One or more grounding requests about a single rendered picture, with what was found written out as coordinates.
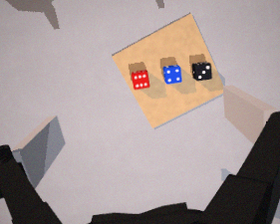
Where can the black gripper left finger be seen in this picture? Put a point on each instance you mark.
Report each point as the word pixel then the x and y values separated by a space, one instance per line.
pixel 34 154

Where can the black die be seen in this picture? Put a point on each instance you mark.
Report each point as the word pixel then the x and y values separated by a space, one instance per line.
pixel 202 71

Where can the blue die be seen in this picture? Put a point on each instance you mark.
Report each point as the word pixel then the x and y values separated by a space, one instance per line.
pixel 172 74

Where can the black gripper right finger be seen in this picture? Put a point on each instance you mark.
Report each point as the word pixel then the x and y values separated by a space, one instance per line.
pixel 252 195

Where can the red die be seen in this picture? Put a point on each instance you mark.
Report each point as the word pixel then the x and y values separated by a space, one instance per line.
pixel 140 79

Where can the tan flat mat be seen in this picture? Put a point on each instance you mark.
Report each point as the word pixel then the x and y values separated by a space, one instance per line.
pixel 179 43

